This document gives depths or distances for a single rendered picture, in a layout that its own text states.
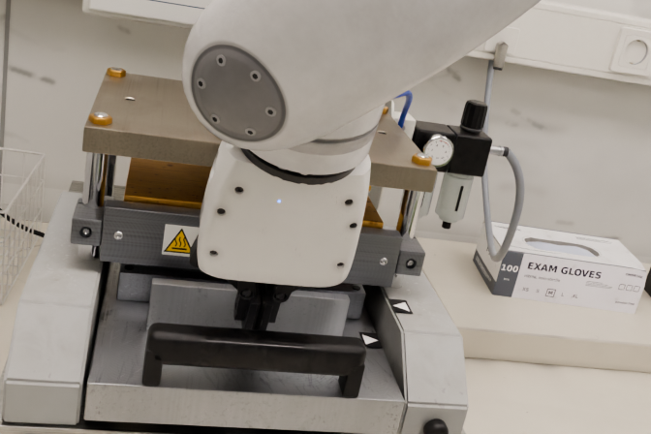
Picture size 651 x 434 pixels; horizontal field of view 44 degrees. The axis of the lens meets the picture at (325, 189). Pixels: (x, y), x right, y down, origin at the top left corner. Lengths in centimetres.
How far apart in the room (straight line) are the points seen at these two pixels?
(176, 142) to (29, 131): 71
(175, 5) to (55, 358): 37
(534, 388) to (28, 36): 86
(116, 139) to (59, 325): 14
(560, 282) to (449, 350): 63
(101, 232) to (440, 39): 37
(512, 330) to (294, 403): 60
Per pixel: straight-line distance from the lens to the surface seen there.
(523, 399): 108
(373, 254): 64
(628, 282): 128
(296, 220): 49
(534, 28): 128
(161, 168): 68
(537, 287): 123
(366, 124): 44
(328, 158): 44
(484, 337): 112
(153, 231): 61
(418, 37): 31
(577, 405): 111
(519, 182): 93
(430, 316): 65
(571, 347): 118
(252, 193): 47
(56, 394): 57
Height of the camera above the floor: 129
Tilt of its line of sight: 19 degrees down
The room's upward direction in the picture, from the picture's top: 11 degrees clockwise
